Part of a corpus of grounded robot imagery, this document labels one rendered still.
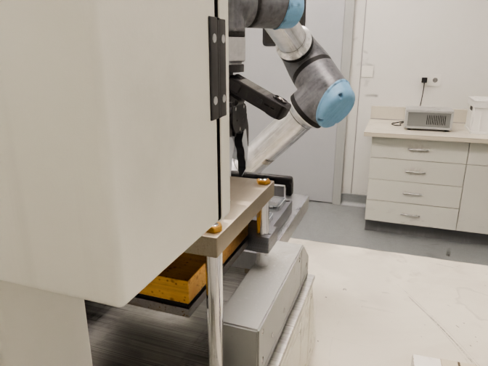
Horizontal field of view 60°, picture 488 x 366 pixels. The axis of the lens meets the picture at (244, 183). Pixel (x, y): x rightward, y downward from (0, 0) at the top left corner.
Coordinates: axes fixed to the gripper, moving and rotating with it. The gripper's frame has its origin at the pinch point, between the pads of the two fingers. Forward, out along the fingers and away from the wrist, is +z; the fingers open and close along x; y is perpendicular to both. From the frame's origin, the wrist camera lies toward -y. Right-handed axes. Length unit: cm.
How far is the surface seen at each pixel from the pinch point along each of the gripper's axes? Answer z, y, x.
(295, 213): 7.2, -10.4, -4.2
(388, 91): 7, -18, -284
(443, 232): 99, -64, -234
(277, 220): 4.8, -9.7, 6.2
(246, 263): 9.4, -7.0, 14.1
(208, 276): -2.3, -12.1, 38.5
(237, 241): 0.1, -10.0, 25.6
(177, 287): -0.6, -8.9, 38.7
